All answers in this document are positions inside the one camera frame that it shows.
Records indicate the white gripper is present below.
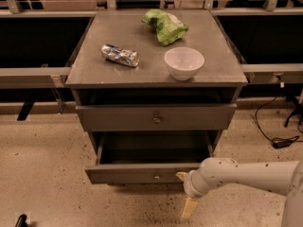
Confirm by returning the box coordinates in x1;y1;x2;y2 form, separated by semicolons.
176;170;208;219

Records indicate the grey drawer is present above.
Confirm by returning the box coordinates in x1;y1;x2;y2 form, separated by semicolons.
85;131;213;184
76;104;237;131

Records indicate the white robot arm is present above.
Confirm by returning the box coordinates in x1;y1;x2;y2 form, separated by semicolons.
176;158;303;227

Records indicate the grey top drawer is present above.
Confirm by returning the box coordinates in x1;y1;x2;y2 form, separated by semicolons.
76;104;237;131

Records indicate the grey drawer cabinet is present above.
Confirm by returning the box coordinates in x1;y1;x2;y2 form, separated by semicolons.
64;9;249;153

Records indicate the white bowl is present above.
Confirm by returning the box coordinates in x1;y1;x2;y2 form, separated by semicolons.
164;47;205;80

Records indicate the crushed silver can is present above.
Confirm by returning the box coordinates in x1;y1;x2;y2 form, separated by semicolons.
101;44;139;67

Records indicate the green chip bag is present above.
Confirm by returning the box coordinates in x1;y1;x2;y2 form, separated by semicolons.
142;9;189;46

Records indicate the black object bottom left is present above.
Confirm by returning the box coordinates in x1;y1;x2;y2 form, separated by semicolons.
15;214;27;227

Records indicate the black cable with adapter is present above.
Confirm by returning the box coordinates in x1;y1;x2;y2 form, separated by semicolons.
254;95;303;149

